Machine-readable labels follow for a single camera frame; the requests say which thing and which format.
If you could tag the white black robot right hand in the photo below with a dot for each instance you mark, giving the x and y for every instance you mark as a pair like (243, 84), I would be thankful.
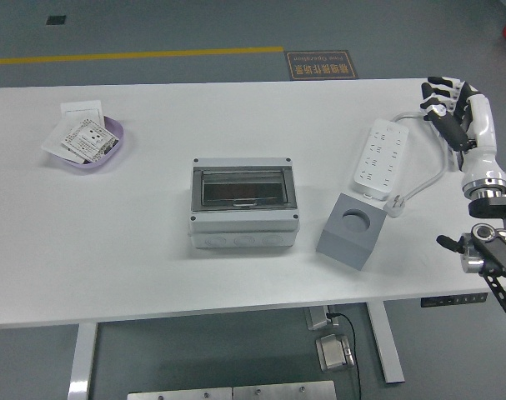
(482, 133)

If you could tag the grey enclosure box with lid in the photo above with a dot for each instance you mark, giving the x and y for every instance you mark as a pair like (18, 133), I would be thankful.
(244, 233)

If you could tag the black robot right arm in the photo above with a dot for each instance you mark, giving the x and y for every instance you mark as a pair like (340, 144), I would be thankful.
(490, 206)

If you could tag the grey cube with round hole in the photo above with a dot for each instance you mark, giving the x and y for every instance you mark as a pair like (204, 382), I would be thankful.
(340, 246)

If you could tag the silver floor socket box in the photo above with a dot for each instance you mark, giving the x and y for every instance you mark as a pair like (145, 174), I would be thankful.
(334, 352)

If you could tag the white power strip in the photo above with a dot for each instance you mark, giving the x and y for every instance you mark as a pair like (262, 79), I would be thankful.
(382, 158)

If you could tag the black table control panel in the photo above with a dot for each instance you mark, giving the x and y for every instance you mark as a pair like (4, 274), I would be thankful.
(452, 300)

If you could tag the brown floor sign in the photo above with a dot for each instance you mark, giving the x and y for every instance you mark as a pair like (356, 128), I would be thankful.
(319, 65)

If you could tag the white table leg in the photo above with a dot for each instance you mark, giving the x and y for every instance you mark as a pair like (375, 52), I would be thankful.
(82, 358)
(386, 341)

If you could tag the white plastic packet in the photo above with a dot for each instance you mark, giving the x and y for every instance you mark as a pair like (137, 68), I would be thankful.
(53, 139)

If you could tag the black square floor hatch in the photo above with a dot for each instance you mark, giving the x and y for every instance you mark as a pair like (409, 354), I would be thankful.
(56, 20)

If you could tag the packaged wall socket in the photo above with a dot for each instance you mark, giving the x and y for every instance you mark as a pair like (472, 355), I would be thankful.
(90, 139)

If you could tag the white switch plate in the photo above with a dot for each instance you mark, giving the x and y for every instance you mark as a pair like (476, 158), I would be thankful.
(81, 109)

